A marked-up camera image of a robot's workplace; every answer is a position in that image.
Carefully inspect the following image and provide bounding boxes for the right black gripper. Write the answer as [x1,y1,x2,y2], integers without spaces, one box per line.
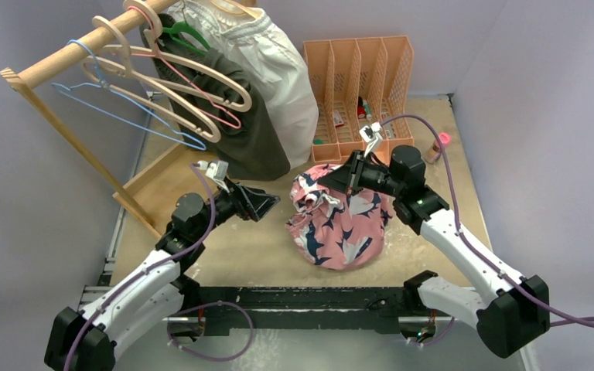
[319,150,405,198]

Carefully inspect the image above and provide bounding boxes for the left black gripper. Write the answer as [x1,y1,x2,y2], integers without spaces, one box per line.
[193,175,278,240]

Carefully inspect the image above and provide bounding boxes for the pink patterned shorts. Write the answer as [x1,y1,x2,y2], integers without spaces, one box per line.
[285,164,392,271]

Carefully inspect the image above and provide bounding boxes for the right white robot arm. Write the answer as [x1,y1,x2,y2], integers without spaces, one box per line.
[319,145,551,358]

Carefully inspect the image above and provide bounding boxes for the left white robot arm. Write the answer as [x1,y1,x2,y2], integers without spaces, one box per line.
[44,179,280,370]

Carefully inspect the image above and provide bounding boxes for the dark green shorts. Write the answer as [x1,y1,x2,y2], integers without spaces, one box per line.
[152,33,291,181]

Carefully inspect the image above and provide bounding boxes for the white shorts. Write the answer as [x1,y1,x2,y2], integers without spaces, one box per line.
[167,1,319,168]

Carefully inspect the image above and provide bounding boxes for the front beige wooden hanger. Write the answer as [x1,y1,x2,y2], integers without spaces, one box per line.
[81,15,222,144]

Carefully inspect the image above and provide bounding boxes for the beige wooden hanger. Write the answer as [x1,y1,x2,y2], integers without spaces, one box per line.
[104,0,254,113]
[81,15,222,144]

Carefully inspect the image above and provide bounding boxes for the green plastic hanger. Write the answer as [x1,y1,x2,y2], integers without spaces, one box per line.
[161,19,211,56]

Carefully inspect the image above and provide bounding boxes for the beige hanger under white shorts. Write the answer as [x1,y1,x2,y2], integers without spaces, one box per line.
[210,0,260,19]

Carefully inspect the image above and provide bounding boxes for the rear beige wooden hanger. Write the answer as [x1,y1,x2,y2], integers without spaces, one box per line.
[104,0,254,113]

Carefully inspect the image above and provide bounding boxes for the light blue tube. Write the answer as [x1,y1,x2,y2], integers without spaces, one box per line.
[360,125,374,143]

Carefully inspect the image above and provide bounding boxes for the red white tube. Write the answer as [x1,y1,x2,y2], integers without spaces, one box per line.
[333,110,345,128]

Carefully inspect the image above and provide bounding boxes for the red black marker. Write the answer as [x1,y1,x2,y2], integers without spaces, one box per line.
[357,97,367,119]

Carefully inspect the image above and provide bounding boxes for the pink capped bottle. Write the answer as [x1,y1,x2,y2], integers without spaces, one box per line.
[425,132,452,164]

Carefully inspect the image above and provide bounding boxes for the orange plastic file organizer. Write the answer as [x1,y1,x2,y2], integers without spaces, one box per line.
[303,36,415,165]

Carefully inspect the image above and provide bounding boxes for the wooden clothes rack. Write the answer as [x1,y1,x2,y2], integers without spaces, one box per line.
[0,0,257,240]

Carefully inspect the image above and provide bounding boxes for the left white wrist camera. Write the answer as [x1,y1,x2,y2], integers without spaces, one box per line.
[195,159,230,192]

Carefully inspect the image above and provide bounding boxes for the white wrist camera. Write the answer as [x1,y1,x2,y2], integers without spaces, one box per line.
[359,122,384,158]
[195,159,230,192]

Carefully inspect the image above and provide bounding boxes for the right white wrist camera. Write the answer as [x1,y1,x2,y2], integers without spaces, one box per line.
[359,122,384,158]

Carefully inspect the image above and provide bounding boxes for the blue wire hanger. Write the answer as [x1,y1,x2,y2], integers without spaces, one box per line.
[51,39,207,151]

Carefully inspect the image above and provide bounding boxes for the base left purple cable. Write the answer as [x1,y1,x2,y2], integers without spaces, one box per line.
[166,301,255,363]

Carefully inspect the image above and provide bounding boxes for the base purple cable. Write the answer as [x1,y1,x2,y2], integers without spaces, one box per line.
[405,309,459,349]
[166,301,255,363]

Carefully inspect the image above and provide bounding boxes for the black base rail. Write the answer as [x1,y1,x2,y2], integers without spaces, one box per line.
[170,287,450,337]

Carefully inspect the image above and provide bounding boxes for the base right purple cable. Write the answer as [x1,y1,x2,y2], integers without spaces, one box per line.
[405,309,459,349]

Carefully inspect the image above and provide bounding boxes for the pink wire hanger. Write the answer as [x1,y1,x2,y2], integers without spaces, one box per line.
[123,0,242,129]

